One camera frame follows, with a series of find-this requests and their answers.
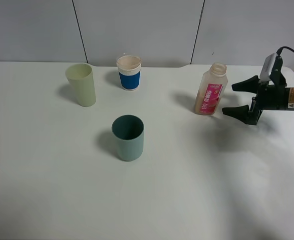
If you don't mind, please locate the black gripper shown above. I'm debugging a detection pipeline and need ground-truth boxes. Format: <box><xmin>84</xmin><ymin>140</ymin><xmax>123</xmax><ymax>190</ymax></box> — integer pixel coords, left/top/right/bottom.
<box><xmin>222</xmin><ymin>75</ymin><xmax>288</xmax><ymax>125</ymax></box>

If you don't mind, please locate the pink label drink bottle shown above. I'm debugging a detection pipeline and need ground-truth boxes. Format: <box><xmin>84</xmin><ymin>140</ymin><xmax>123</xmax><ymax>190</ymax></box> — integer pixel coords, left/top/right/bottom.
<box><xmin>194</xmin><ymin>62</ymin><xmax>228</xmax><ymax>116</ymax></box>

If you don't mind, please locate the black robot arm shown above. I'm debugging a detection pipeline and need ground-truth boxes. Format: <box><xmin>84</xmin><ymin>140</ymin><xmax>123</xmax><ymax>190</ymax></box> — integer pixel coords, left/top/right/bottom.
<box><xmin>222</xmin><ymin>74</ymin><xmax>294</xmax><ymax>125</ymax></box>

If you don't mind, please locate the blue white paper cup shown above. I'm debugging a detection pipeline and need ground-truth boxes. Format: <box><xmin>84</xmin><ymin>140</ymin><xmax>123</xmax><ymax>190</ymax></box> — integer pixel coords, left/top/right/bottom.
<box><xmin>116</xmin><ymin>55</ymin><xmax>142</xmax><ymax>91</ymax></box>

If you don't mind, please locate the teal plastic cup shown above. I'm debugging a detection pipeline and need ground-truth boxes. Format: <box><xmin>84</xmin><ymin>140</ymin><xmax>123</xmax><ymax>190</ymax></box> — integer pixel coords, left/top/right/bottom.
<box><xmin>111</xmin><ymin>114</ymin><xmax>144</xmax><ymax>162</ymax></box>

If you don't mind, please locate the pale green plastic cup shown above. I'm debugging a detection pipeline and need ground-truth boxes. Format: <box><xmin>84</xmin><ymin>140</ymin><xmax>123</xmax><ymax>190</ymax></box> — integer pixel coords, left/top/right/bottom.
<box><xmin>65</xmin><ymin>63</ymin><xmax>96</xmax><ymax>107</ymax></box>

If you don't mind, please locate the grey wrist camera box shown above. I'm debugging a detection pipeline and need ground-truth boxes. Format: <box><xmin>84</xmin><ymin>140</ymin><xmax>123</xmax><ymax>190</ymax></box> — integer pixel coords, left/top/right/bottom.
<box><xmin>259</xmin><ymin>53</ymin><xmax>283</xmax><ymax>85</ymax></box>

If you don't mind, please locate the black camera cable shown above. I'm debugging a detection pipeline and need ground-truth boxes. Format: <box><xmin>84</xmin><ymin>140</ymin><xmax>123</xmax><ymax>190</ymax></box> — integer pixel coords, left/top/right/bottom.
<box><xmin>276</xmin><ymin>46</ymin><xmax>294</xmax><ymax>63</ymax></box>

